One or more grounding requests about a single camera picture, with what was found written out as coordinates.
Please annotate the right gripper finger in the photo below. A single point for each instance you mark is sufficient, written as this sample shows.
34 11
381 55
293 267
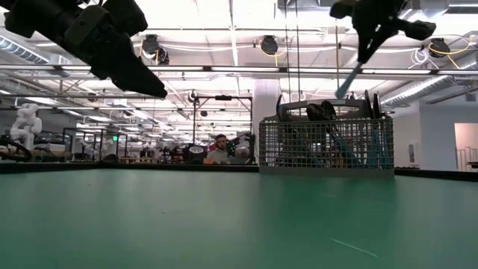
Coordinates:
381 33
363 37

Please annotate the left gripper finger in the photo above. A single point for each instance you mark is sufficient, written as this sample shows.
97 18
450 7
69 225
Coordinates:
112 60

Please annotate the white robot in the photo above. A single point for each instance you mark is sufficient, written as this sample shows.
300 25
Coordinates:
28 125

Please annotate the white building column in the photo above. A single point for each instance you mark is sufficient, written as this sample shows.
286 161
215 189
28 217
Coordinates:
266 101

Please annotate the person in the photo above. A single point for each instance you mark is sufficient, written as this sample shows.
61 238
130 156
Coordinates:
220 151

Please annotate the silver ventilation duct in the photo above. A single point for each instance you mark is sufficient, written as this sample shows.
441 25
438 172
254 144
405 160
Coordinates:
22 52
411 89

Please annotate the black aluminium table frame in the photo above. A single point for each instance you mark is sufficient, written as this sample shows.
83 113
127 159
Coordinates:
134 167

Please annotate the long ceiling light rail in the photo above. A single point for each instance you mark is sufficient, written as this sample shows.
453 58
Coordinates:
224 68

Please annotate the black gantry frame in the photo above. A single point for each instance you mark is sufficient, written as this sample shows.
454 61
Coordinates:
223 97

